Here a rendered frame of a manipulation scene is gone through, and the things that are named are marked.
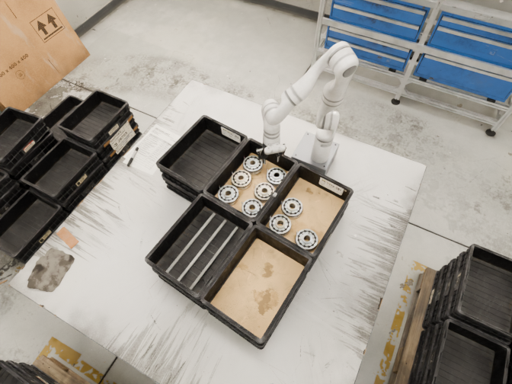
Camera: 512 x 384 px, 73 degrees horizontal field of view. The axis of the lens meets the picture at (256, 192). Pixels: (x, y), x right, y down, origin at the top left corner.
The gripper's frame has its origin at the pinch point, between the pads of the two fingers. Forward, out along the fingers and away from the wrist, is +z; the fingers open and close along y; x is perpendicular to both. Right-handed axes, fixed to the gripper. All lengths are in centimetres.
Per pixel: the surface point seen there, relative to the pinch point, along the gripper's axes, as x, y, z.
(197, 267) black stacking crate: 38, 42, 18
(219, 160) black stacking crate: -18.4, 23.7, 17.5
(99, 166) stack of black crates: -66, 106, 63
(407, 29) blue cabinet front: -121, -136, 31
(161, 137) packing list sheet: -53, 55, 30
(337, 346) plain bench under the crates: 81, -11, 31
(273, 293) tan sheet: 57, 12, 18
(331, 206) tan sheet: 21.6, -25.4, 17.4
